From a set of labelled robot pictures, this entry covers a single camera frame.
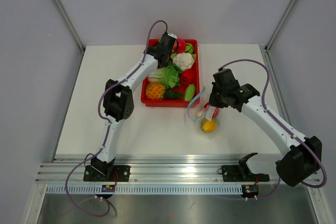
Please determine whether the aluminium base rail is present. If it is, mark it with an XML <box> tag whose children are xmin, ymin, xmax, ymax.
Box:
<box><xmin>35</xmin><ymin>154</ymin><xmax>321</xmax><ymax>185</ymax></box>

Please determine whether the green cucumber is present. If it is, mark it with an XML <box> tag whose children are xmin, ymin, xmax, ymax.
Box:
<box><xmin>183</xmin><ymin>84</ymin><xmax>196</xmax><ymax>102</ymax></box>

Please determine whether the white cauliflower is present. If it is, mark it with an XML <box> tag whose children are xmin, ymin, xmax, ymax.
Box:
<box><xmin>173</xmin><ymin>52</ymin><xmax>195</xmax><ymax>71</ymax></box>

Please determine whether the red bell pepper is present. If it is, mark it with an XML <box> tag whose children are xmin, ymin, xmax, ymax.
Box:
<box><xmin>180</xmin><ymin>69</ymin><xmax>195</xmax><ymax>86</ymax></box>

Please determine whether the red apple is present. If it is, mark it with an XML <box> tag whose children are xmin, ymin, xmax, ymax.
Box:
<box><xmin>172</xmin><ymin>38</ymin><xmax>186</xmax><ymax>54</ymax></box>

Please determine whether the dark green round vegetable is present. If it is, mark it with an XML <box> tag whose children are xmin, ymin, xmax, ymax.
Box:
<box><xmin>185</xmin><ymin>43</ymin><xmax>195</xmax><ymax>54</ymax></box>

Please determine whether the small pineapple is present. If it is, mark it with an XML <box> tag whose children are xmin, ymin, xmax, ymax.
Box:
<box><xmin>145</xmin><ymin>82</ymin><xmax>182</xmax><ymax>101</ymax></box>

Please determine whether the right aluminium frame post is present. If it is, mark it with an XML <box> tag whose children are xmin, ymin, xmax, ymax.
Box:
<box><xmin>265</xmin><ymin>0</ymin><xmax>299</xmax><ymax>53</ymax></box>

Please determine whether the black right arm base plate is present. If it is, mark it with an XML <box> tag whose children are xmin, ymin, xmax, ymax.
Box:
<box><xmin>217</xmin><ymin>165</ymin><xmax>270</xmax><ymax>182</ymax></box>

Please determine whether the red plastic tray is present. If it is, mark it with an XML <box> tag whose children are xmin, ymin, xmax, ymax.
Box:
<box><xmin>141</xmin><ymin>39</ymin><xmax>200</xmax><ymax>108</ymax></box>

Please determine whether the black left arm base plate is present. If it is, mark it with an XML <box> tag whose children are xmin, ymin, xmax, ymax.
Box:
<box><xmin>83</xmin><ymin>165</ymin><xmax>131</xmax><ymax>182</ymax></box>

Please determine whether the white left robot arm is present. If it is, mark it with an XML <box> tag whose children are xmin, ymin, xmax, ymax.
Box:
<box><xmin>91</xmin><ymin>33</ymin><xmax>177</xmax><ymax>181</ymax></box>

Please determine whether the left aluminium frame post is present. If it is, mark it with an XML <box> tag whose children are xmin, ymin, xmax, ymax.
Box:
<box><xmin>52</xmin><ymin>0</ymin><xmax>86</xmax><ymax>55</ymax></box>

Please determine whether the garlic bulb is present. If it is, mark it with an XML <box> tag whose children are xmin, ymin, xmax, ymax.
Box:
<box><xmin>197</xmin><ymin>104</ymin><xmax>208</xmax><ymax>117</ymax></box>

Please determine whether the aluminium frame post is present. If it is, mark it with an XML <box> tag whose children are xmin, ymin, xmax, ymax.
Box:
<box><xmin>265</xmin><ymin>0</ymin><xmax>299</xmax><ymax>53</ymax></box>
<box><xmin>52</xmin><ymin>0</ymin><xmax>86</xmax><ymax>55</ymax></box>

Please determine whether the clear zip top bag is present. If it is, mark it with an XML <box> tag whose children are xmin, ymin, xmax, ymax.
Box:
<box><xmin>187</xmin><ymin>86</ymin><xmax>220</xmax><ymax>134</ymax></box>

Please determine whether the white slotted cable duct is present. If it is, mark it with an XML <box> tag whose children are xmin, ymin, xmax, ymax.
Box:
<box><xmin>46</xmin><ymin>184</ymin><xmax>243</xmax><ymax>195</ymax></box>

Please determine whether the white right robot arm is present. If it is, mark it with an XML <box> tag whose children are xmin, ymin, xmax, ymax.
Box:
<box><xmin>209</xmin><ymin>68</ymin><xmax>327</xmax><ymax>187</ymax></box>

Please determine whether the green lettuce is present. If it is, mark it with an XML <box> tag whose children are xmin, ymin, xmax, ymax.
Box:
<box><xmin>147</xmin><ymin>65</ymin><xmax>182</xmax><ymax>89</ymax></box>

